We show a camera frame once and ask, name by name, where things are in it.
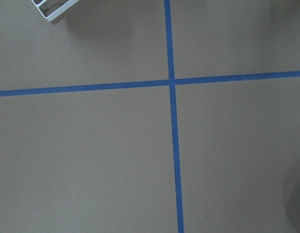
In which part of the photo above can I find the long blue tape strip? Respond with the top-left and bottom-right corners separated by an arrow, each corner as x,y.
0,71 -> 300,97

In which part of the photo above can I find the crossing blue tape strip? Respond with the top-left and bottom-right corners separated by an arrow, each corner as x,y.
164,0 -> 185,233

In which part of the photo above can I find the white wire basket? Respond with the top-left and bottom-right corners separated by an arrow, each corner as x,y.
32,0 -> 79,22

